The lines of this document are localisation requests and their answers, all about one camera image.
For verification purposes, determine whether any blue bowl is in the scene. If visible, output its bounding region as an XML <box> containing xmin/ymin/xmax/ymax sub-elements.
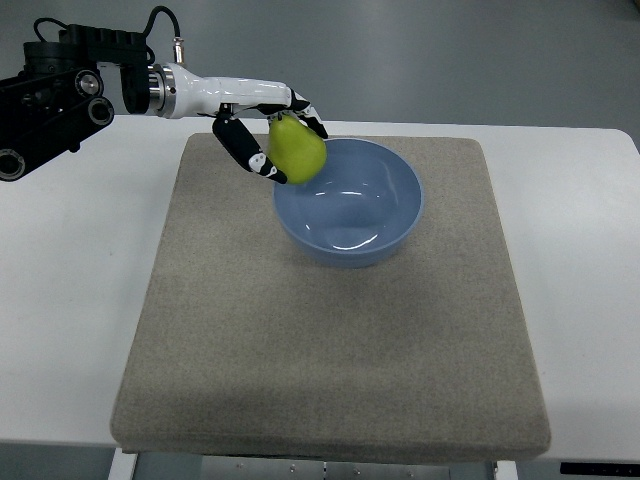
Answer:
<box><xmin>272</xmin><ymin>138</ymin><xmax>425</xmax><ymax>268</ymax></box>

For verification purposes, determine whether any metal table frame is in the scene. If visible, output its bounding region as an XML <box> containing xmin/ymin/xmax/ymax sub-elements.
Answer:
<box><xmin>108</xmin><ymin>449</ymin><xmax>519</xmax><ymax>479</ymax></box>

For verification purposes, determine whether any beige felt mat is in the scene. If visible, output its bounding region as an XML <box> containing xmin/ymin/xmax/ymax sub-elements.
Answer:
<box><xmin>110</xmin><ymin>134</ymin><xmax>551</xmax><ymax>464</ymax></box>

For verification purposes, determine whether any green pear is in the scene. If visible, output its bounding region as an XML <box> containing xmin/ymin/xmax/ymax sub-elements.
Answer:
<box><xmin>267</xmin><ymin>114</ymin><xmax>327</xmax><ymax>184</ymax></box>

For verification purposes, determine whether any black cable with connector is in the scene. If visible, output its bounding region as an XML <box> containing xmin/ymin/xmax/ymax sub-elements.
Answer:
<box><xmin>32</xmin><ymin>5</ymin><xmax>187</xmax><ymax>68</ymax></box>

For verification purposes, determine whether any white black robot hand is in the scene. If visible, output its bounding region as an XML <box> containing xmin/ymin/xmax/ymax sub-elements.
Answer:
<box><xmin>149</xmin><ymin>63</ymin><xmax>328</xmax><ymax>184</ymax></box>

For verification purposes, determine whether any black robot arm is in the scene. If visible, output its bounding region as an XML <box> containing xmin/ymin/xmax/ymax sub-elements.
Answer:
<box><xmin>1</xmin><ymin>24</ymin><xmax>151</xmax><ymax>182</ymax></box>

